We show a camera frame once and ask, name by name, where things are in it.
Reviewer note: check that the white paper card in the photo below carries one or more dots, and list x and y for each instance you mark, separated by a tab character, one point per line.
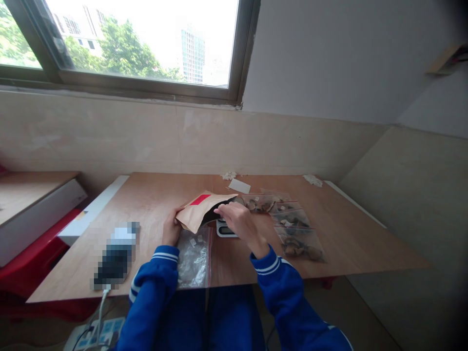
240	185

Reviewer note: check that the dark framed window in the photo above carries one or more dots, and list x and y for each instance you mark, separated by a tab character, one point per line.
128	44

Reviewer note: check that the white crumpled paper scraps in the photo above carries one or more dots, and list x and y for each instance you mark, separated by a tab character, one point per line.
313	180
229	175

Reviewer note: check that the clear bag of dried pieces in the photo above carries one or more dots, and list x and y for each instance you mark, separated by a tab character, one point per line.
301	248
256	203
291	218
278	197

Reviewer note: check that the person's legs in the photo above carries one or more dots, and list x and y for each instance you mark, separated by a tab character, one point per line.
219	318

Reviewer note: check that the white power strip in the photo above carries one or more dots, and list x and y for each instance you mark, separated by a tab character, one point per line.
97	334

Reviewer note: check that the kraft paper pouch red label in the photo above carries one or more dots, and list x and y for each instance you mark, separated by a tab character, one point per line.
193	215

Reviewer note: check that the wooden wall shelf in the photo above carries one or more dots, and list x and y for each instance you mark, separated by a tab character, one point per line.
448	60

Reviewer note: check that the red plastic stool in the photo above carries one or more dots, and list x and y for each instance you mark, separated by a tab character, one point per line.
33	267

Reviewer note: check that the person's right hand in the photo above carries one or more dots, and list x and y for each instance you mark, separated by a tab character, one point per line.
241	223

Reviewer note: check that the stack of empty zip bags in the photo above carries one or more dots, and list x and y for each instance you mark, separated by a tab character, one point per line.
193	263

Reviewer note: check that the person's left hand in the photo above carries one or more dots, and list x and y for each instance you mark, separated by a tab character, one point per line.
170	228

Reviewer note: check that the red plastic table support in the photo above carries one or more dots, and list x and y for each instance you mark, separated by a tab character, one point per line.
327	282

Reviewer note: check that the white cabinet with wooden top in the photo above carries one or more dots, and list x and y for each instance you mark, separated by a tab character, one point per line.
36	208

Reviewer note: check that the long white box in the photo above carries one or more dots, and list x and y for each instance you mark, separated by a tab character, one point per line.
93	212

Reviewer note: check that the small white digital scale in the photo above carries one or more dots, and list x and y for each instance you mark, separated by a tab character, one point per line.
225	232

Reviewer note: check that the person's right fingers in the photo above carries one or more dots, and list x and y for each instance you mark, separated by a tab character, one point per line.
225	209

